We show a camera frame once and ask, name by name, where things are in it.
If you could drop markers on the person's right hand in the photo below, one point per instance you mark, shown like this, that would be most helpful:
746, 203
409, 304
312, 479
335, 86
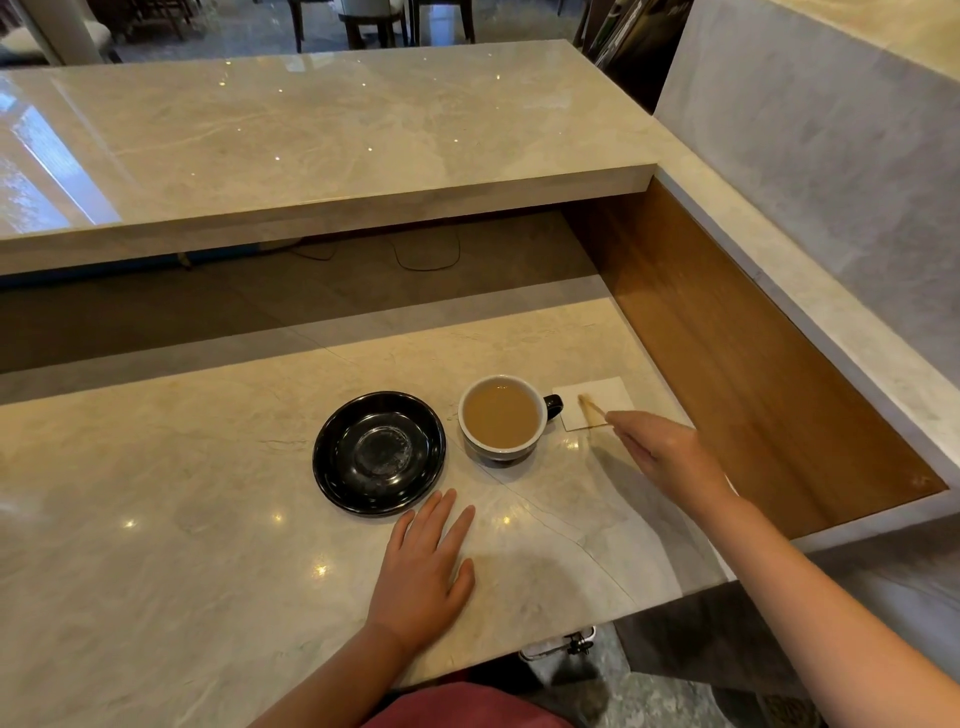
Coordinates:
675, 461

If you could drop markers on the person's left hand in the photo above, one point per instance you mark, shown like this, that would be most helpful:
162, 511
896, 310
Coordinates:
416, 581

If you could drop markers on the person's right fingers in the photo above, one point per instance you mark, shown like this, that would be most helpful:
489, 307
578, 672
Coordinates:
634, 429

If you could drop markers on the person's left thumb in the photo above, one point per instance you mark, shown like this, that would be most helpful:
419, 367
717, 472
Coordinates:
465, 579

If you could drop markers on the person's left middle finger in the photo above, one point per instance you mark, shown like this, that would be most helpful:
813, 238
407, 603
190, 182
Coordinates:
439, 517

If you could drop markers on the wooden stir stick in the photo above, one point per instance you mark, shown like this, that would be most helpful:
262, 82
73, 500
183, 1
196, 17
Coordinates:
592, 409

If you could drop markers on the person's right forearm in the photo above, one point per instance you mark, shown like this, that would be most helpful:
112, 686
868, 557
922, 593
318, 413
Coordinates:
825, 622

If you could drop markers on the person's left forearm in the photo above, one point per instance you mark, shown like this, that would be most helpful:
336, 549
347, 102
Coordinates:
337, 682

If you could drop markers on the white paper napkin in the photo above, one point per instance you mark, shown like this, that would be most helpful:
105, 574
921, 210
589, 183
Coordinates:
611, 394

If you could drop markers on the black glossy saucer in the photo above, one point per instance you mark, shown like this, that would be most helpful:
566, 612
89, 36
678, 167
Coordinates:
379, 451

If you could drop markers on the black cup with white inside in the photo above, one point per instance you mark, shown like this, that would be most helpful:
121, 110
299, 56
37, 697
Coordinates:
502, 450

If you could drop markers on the milky coffee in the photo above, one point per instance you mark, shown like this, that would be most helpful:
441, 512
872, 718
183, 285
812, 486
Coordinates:
501, 415

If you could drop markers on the red clothing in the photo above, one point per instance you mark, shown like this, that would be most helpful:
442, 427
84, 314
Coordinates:
465, 709

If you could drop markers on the dark leaning boards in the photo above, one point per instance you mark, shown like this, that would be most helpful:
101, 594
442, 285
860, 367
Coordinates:
634, 41

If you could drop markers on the dark wooden chair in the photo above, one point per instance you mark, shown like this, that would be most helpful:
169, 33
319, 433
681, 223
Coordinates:
367, 19
446, 15

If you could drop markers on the white pillar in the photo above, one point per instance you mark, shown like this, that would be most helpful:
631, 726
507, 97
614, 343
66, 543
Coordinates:
64, 30

